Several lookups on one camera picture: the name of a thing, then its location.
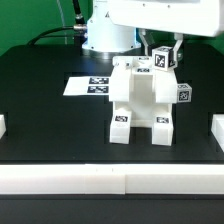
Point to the white part left edge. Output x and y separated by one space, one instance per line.
2 125

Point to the white front barrier rail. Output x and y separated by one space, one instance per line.
112 179

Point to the white marker base plate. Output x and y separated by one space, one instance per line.
87 85

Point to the white part right edge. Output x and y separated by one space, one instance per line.
217 129

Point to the white chair back frame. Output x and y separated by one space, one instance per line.
165 83

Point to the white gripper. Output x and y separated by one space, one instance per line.
194 17

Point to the white part edge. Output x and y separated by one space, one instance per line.
2 125
217 129

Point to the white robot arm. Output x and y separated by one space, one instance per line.
112 27

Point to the white chair seat part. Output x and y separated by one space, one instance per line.
141 100

